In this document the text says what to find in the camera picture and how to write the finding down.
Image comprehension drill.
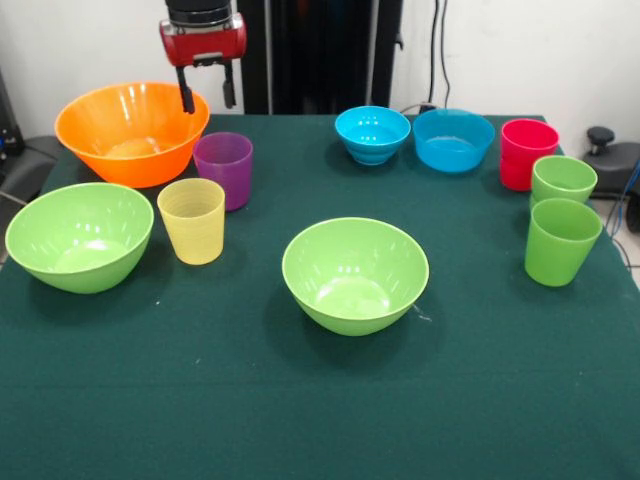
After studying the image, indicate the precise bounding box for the translucent blue plastic bowl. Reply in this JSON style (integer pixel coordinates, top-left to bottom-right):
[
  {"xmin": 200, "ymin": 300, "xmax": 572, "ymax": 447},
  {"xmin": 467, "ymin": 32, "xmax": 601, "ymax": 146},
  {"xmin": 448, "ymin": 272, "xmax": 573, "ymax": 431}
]
[{"xmin": 412, "ymin": 108, "xmax": 497, "ymax": 174}]

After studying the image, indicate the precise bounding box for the blue cable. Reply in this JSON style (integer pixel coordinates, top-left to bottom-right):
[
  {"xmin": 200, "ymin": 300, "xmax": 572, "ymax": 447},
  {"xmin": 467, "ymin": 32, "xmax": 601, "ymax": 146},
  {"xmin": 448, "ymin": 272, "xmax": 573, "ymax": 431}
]
[{"xmin": 607, "ymin": 164, "xmax": 640, "ymax": 236}]

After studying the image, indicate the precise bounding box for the dark green table cloth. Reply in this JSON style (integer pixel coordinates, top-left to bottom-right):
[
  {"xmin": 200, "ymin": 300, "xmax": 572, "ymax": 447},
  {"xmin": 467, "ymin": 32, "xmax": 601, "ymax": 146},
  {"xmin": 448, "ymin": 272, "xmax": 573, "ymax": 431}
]
[{"xmin": 0, "ymin": 113, "xmax": 640, "ymax": 480}]

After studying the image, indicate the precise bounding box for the green plastic bowl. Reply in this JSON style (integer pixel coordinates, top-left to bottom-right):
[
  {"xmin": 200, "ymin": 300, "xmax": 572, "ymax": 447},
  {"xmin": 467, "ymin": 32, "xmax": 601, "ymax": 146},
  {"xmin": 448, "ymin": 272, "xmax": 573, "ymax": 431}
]
[
  {"xmin": 281, "ymin": 216, "xmax": 430, "ymax": 337},
  {"xmin": 4, "ymin": 182, "xmax": 155, "ymax": 295}
]

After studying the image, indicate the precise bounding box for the green plastic cup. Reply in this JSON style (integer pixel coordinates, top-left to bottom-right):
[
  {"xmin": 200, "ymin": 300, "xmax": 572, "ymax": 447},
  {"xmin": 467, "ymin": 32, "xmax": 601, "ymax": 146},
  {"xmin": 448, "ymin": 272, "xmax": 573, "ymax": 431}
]
[
  {"xmin": 529, "ymin": 155, "xmax": 599, "ymax": 211},
  {"xmin": 524, "ymin": 197, "xmax": 604, "ymax": 288}
]

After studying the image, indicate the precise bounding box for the ribbed cyan plastic bowl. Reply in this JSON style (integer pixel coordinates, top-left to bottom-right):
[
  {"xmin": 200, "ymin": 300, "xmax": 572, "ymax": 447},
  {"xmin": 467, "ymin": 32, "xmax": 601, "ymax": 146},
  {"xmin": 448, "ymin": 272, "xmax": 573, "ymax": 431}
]
[{"xmin": 334, "ymin": 105, "xmax": 412, "ymax": 166}]

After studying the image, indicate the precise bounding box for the purple plastic cup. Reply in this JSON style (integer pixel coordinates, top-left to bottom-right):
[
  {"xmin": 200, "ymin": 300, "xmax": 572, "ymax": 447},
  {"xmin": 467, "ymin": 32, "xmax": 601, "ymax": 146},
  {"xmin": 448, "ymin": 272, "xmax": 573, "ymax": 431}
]
[{"xmin": 192, "ymin": 131, "xmax": 254, "ymax": 212}]

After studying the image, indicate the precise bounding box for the red plastic cup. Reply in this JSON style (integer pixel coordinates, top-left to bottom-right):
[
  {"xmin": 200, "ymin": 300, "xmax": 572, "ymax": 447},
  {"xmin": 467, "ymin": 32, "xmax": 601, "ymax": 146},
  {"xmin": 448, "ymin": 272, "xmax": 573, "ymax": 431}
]
[{"xmin": 500, "ymin": 118, "xmax": 560, "ymax": 193}]

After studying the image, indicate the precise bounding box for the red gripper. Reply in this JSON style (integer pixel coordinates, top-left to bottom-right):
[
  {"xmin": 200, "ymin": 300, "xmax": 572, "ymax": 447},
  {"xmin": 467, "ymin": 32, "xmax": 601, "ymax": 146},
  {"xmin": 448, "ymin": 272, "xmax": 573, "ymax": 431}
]
[{"xmin": 158, "ymin": 13, "xmax": 248, "ymax": 115}]

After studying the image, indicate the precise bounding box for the black wall cable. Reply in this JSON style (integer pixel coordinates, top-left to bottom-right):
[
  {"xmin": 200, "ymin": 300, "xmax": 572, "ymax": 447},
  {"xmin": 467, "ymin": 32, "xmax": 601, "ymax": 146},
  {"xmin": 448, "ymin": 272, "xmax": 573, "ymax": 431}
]
[{"xmin": 427, "ymin": 0, "xmax": 454, "ymax": 110}]

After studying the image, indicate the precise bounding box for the black stand base with knob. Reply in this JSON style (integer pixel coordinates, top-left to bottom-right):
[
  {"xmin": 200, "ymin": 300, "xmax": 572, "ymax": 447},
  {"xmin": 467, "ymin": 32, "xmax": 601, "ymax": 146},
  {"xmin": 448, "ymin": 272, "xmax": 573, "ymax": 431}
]
[{"xmin": 585, "ymin": 125, "xmax": 640, "ymax": 201}]

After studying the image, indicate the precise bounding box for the large orange plastic bowl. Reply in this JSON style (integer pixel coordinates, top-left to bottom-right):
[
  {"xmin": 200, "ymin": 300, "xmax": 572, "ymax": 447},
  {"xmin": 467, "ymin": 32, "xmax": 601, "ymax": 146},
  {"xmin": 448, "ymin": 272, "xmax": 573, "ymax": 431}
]
[{"xmin": 53, "ymin": 81, "xmax": 212, "ymax": 190}]

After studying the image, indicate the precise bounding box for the yellow plastic cup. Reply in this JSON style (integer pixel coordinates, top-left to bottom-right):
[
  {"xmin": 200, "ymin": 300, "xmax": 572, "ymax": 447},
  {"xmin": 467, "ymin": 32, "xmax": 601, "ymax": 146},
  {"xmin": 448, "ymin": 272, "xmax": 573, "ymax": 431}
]
[{"xmin": 156, "ymin": 177, "xmax": 227, "ymax": 266}]

